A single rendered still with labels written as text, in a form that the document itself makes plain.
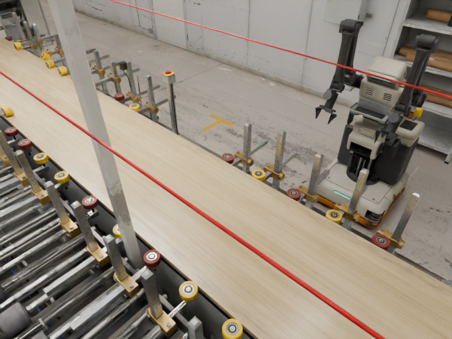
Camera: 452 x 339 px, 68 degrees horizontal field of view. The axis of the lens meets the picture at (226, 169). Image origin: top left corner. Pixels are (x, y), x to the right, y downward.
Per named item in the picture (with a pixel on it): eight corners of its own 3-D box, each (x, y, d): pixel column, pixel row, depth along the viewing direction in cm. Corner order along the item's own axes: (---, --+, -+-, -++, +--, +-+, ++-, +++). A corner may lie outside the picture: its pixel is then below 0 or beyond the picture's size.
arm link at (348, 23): (367, 15, 199) (352, 12, 205) (356, 24, 193) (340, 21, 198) (355, 81, 231) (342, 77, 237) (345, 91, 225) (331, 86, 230)
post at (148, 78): (156, 126, 292) (148, 73, 262) (159, 128, 290) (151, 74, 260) (153, 128, 290) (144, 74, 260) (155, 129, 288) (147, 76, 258)
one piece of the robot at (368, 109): (353, 118, 254) (360, 92, 241) (389, 132, 240) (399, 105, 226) (343, 127, 245) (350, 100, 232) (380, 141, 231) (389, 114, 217)
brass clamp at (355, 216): (337, 206, 195) (339, 200, 192) (359, 218, 188) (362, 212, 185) (332, 212, 192) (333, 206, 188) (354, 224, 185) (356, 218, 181)
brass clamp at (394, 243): (379, 231, 183) (381, 225, 180) (403, 245, 176) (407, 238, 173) (373, 238, 180) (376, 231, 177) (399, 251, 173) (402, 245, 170)
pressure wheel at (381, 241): (385, 253, 170) (392, 239, 163) (379, 264, 165) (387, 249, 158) (370, 245, 174) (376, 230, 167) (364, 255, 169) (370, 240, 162)
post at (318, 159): (305, 212, 214) (318, 151, 184) (310, 214, 212) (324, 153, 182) (303, 215, 212) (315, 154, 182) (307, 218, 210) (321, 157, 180)
